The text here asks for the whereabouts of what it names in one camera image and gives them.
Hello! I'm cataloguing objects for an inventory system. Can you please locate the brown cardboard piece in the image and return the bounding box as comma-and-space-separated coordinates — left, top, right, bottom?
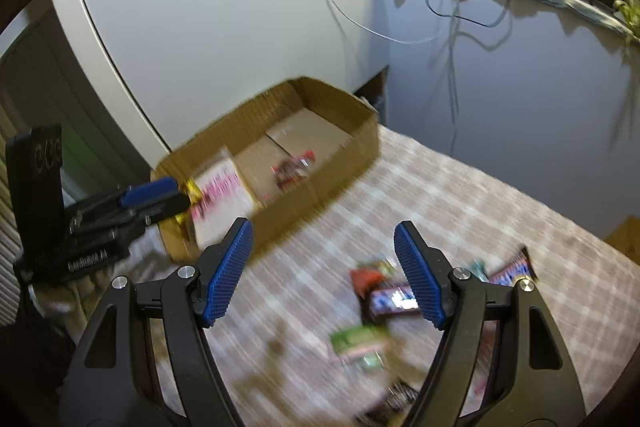
602, 216, 640, 259

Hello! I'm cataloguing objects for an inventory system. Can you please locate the cream cloth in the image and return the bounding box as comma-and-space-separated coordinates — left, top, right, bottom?
30, 257, 132, 334

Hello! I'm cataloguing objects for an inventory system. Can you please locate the green snack packet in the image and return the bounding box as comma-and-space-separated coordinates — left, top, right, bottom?
328, 324, 391, 370

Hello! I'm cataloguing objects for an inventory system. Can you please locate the white pink snack packet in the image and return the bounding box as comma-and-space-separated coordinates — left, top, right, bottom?
187, 152, 256, 248

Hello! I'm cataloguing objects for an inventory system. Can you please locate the checked beige blanket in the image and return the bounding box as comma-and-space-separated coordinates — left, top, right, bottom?
125, 124, 637, 427

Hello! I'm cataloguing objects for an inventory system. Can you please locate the green potted plant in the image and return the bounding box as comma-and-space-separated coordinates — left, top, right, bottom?
610, 0, 640, 44

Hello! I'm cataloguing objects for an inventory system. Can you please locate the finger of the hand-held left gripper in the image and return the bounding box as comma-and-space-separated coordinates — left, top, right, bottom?
131, 194, 194, 226
119, 177, 183, 211

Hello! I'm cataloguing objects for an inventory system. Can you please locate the red dark snack packet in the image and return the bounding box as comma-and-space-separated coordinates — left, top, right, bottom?
270, 150, 317, 192

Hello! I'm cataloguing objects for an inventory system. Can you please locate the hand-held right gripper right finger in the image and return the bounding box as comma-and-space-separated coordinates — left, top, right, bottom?
393, 220, 588, 427

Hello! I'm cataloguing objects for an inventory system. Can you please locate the white wardrobe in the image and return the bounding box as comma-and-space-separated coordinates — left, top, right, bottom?
39, 0, 392, 168

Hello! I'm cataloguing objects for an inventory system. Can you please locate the gold snack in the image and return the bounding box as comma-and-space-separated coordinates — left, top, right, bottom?
175, 177, 204, 225

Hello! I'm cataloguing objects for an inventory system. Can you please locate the brown cardboard box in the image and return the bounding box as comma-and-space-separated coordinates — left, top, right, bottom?
150, 77, 381, 264

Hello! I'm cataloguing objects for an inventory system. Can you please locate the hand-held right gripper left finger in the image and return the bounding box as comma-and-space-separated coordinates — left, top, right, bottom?
56, 217, 256, 427

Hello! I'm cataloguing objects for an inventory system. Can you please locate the orange red snack packet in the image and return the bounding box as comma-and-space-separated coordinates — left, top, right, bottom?
348, 259, 401, 299

